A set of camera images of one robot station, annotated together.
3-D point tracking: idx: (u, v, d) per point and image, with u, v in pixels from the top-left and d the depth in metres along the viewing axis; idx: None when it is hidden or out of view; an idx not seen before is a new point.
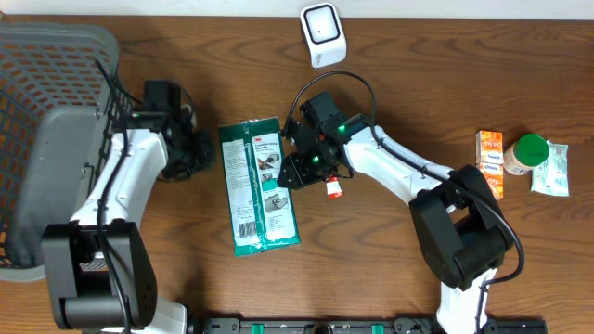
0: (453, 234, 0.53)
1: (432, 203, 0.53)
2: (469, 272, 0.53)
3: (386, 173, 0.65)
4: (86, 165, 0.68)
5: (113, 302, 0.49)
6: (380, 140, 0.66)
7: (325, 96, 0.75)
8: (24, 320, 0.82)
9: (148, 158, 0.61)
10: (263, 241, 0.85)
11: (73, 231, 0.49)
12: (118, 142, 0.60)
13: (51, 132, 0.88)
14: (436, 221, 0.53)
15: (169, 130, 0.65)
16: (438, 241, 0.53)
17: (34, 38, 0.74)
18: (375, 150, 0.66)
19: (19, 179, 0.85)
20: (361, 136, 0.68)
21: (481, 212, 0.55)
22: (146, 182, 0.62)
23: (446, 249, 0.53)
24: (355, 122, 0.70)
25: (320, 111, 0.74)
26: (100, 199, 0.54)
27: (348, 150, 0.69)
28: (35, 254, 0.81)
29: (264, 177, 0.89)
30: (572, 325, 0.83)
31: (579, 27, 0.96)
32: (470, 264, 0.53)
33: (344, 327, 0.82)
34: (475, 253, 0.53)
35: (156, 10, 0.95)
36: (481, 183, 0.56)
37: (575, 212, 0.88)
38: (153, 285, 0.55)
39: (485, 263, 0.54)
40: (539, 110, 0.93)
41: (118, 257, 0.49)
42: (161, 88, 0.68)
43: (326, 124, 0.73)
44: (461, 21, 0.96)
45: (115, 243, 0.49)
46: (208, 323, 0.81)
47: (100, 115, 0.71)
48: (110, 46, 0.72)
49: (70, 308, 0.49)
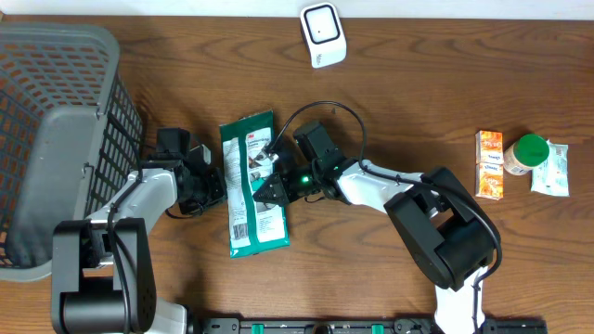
0: (432, 231, 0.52)
1: (406, 204, 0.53)
2: (458, 270, 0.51)
3: (375, 201, 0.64)
4: (87, 164, 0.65)
5: (114, 303, 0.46)
6: (365, 167, 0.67)
7: (322, 132, 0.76)
8: (26, 320, 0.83)
9: (161, 187, 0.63)
10: (253, 243, 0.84)
11: (83, 227, 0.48)
12: (133, 174, 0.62)
13: (51, 131, 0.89)
14: (413, 221, 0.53)
15: (180, 176, 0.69)
16: (418, 240, 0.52)
17: (33, 37, 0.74)
18: (361, 175, 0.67)
19: (19, 178, 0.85)
20: (349, 170, 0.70)
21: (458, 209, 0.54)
22: (158, 208, 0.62)
23: (427, 247, 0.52)
24: (348, 160, 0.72)
25: (316, 146, 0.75)
26: (113, 203, 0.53)
27: (341, 185, 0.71)
28: (35, 253, 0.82)
29: (252, 176, 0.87)
30: (571, 325, 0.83)
31: (580, 26, 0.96)
32: (458, 263, 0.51)
33: (344, 327, 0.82)
34: (461, 251, 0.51)
35: (156, 11, 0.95)
36: (451, 179, 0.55)
37: (575, 212, 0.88)
38: (153, 291, 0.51)
39: (474, 261, 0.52)
40: (539, 110, 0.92)
41: (124, 251, 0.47)
42: (173, 135, 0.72)
43: (322, 160, 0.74)
44: (461, 21, 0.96)
45: (123, 237, 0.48)
46: (208, 323, 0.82)
47: (100, 115, 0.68)
48: (110, 47, 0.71)
49: (70, 313, 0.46)
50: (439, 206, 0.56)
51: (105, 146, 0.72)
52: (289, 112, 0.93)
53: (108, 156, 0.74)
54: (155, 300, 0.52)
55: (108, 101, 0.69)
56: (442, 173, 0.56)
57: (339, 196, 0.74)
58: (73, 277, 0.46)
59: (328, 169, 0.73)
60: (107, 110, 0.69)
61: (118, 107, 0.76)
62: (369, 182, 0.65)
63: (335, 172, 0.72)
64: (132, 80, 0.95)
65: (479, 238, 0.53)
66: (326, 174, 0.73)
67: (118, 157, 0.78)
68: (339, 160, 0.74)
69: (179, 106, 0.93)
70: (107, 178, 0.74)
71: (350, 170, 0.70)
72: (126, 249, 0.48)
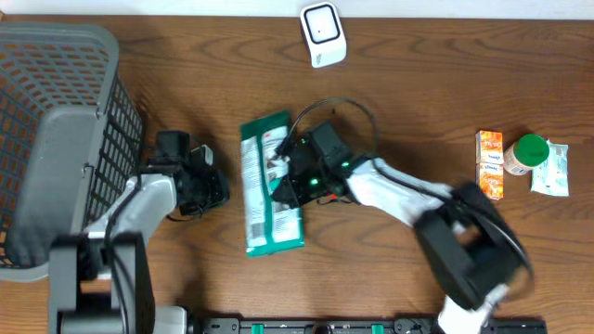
0: (465, 252, 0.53)
1: (439, 221, 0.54)
2: (486, 291, 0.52)
3: (393, 205, 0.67)
4: (87, 164, 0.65)
5: (112, 320, 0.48)
6: (380, 170, 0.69)
7: (329, 129, 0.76)
8: (26, 320, 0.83)
9: (160, 195, 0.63)
10: (268, 243, 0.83)
11: (80, 243, 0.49)
12: (132, 181, 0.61)
13: (51, 131, 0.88)
14: (445, 237, 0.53)
15: (179, 181, 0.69)
16: (449, 261, 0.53)
17: (33, 36, 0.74)
18: (375, 179, 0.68)
19: (19, 178, 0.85)
20: (362, 169, 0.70)
21: (486, 228, 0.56)
22: (157, 216, 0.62)
23: (458, 267, 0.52)
24: (359, 159, 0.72)
25: (322, 142, 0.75)
26: (111, 216, 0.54)
27: (353, 184, 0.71)
28: (35, 253, 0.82)
29: (270, 177, 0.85)
30: (571, 325, 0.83)
31: (580, 26, 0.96)
32: (487, 285, 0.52)
33: (344, 327, 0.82)
34: (491, 273, 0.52)
35: (156, 11, 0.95)
36: (477, 199, 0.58)
37: (575, 212, 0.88)
38: (150, 304, 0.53)
39: (502, 283, 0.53)
40: (539, 110, 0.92)
41: (122, 268, 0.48)
42: (172, 138, 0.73)
43: (328, 157, 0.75)
44: (462, 20, 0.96)
45: (123, 254, 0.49)
46: (208, 323, 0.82)
47: (100, 115, 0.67)
48: (110, 47, 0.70)
49: (66, 328, 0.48)
50: (468, 224, 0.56)
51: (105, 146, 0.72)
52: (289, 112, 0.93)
53: (109, 156, 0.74)
54: (153, 307, 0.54)
55: (108, 101, 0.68)
56: (468, 191, 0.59)
57: (347, 193, 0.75)
58: (70, 294, 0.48)
59: (336, 165, 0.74)
60: (107, 110, 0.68)
61: (118, 107, 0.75)
62: (387, 187, 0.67)
63: (345, 171, 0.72)
64: (131, 80, 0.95)
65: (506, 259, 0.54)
66: (334, 172, 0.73)
67: (118, 157, 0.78)
68: (347, 158, 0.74)
69: (179, 106, 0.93)
70: (106, 178, 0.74)
71: (362, 170, 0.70)
72: (125, 264, 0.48)
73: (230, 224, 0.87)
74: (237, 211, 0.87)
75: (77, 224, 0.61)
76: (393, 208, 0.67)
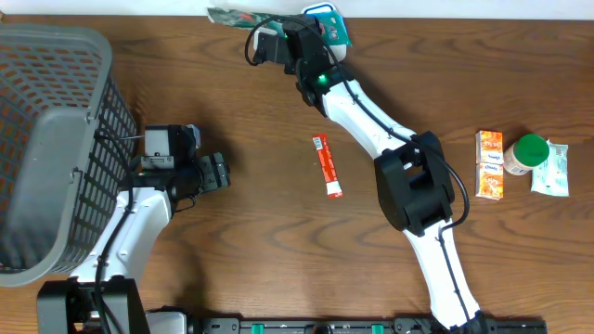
0: (406, 186, 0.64)
1: (393, 160, 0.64)
2: (415, 216, 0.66)
3: (357, 130, 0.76)
4: (76, 169, 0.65)
5: None
6: (355, 96, 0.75)
7: (313, 32, 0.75)
8: (26, 320, 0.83)
9: (153, 214, 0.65)
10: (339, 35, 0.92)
11: (70, 288, 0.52)
12: (123, 202, 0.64)
13: (45, 132, 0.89)
14: (395, 173, 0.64)
15: (174, 187, 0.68)
16: (394, 191, 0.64)
17: (27, 39, 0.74)
18: (351, 106, 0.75)
19: (12, 180, 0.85)
20: (338, 89, 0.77)
21: (431, 169, 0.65)
22: (151, 235, 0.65)
23: (400, 198, 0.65)
24: (339, 77, 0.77)
25: (306, 46, 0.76)
26: (100, 255, 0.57)
27: (326, 99, 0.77)
28: (26, 256, 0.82)
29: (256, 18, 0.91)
30: (572, 326, 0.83)
31: (581, 26, 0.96)
32: (413, 209, 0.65)
33: (344, 327, 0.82)
34: (418, 202, 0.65)
35: (156, 11, 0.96)
36: (435, 143, 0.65)
37: (575, 212, 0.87)
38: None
39: (424, 207, 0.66)
40: (539, 110, 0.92)
41: (113, 315, 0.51)
42: (160, 137, 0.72)
43: (306, 62, 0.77)
44: (461, 21, 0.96)
45: (112, 301, 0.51)
46: (208, 323, 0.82)
47: (91, 120, 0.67)
48: (103, 50, 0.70)
49: None
50: (415, 161, 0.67)
51: (96, 149, 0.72)
52: (289, 112, 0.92)
53: (100, 157, 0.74)
54: None
55: (98, 105, 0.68)
56: (431, 137, 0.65)
57: (317, 104, 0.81)
58: None
59: (314, 75, 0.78)
60: (97, 114, 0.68)
61: (110, 109, 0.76)
62: (357, 119, 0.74)
63: (322, 85, 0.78)
64: (130, 80, 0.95)
65: (439, 194, 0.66)
66: (310, 79, 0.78)
67: (110, 163, 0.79)
68: (326, 66, 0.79)
69: (179, 106, 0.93)
70: (96, 183, 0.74)
71: (336, 88, 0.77)
72: (115, 311, 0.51)
73: (231, 224, 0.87)
74: (237, 211, 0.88)
75: (64, 231, 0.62)
76: (357, 132, 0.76)
